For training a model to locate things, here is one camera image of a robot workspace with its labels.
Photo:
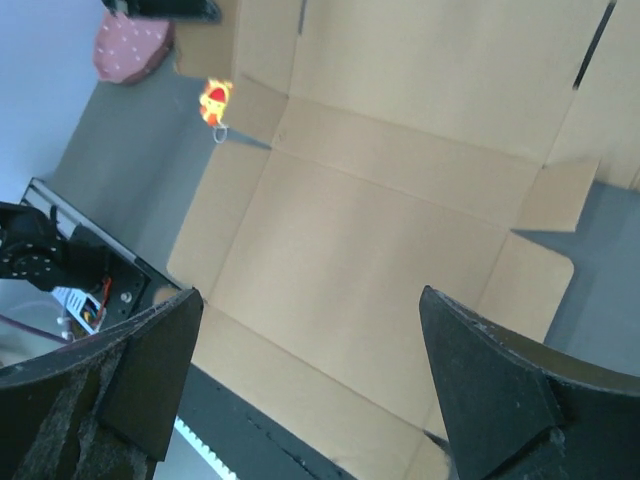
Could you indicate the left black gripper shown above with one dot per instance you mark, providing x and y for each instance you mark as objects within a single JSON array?
[{"x": 173, "y": 10}]

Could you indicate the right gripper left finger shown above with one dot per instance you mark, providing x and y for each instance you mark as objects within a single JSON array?
[{"x": 102, "y": 407}]

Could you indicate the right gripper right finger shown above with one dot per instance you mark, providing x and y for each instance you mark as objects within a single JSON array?
[{"x": 514, "y": 408}]

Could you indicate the cardboard box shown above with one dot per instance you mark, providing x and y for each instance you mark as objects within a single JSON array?
[{"x": 392, "y": 145}]

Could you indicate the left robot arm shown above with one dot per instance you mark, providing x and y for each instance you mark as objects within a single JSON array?
[{"x": 34, "y": 250}]

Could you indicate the dark pink dotted plate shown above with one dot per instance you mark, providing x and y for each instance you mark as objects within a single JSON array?
[{"x": 127, "y": 50}]

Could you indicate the orange yellow flower plush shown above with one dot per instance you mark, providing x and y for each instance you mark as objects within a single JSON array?
[{"x": 214, "y": 99}]

